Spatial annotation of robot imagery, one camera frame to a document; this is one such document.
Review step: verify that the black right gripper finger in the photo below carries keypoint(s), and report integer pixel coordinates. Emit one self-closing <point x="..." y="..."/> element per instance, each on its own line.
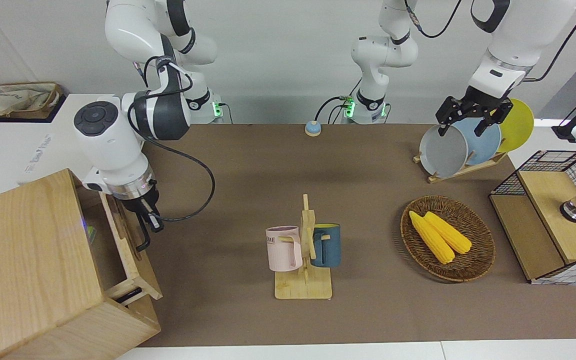
<point x="156" y="222"/>
<point x="144" y="230"/>

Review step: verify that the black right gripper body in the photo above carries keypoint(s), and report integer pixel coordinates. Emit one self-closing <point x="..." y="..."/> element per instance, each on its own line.
<point x="144" y="205"/>

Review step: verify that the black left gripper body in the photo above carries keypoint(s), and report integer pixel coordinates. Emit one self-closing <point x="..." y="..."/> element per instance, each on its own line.
<point x="480" y="99"/>

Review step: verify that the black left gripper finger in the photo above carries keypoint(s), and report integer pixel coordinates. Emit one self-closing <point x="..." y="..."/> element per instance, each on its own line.
<point x="450" y="110"/>
<point x="498" y="111"/>

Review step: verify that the wooden drawer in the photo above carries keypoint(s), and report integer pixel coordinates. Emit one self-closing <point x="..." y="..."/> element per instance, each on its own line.
<point x="133" y="260"/>

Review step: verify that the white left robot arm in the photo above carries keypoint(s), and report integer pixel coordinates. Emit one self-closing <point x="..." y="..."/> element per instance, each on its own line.
<point x="383" y="55"/>

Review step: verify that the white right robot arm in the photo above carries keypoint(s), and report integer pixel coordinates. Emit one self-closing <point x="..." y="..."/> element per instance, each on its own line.
<point x="108" y="145"/>

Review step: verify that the wooden drawer cabinet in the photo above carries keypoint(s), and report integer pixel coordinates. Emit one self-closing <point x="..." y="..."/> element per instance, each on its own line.
<point x="23" y="250"/>

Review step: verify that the yellow plate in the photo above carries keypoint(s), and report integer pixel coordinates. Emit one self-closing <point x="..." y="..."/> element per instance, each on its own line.
<point x="518" y="125"/>

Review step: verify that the light blue plate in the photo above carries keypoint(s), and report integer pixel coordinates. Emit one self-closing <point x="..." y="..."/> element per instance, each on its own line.
<point x="480" y="145"/>

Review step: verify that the grey plate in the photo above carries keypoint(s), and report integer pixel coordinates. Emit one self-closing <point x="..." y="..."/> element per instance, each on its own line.
<point x="443" y="152"/>

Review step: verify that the small green item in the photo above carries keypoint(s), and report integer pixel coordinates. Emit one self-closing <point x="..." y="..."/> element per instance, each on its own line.
<point x="91" y="235"/>

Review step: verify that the wooden dish rack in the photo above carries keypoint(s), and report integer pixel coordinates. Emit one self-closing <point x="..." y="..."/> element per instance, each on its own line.
<point x="448" y="176"/>

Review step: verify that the brown table mat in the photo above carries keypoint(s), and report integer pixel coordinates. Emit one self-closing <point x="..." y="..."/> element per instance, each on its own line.
<point x="368" y="175"/>

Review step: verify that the yellow corn cob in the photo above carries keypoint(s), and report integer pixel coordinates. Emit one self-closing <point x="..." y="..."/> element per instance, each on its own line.
<point x="433" y="240"/>
<point x="453" y="235"/>

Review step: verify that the pink mug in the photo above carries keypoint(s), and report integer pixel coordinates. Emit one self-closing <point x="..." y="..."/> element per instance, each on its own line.
<point x="280" y="250"/>

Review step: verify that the white grid storage box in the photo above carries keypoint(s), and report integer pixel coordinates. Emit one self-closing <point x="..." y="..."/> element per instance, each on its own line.
<point x="533" y="235"/>

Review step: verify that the black tray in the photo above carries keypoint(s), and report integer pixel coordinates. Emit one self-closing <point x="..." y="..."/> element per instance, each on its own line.
<point x="43" y="116"/>

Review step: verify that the brown wicker basket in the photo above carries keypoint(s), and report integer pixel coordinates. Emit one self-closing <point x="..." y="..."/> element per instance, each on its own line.
<point x="468" y="267"/>

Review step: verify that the wooden mug tree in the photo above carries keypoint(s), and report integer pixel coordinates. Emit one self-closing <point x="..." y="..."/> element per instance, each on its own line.
<point x="303" y="287"/>

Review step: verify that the beige cloth bag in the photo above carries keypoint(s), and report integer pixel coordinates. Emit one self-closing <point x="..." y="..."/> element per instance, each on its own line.
<point x="13" y="97"/>

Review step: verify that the dark blue mug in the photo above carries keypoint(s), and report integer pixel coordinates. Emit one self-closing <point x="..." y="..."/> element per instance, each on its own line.
<point x="328" y="247"/>

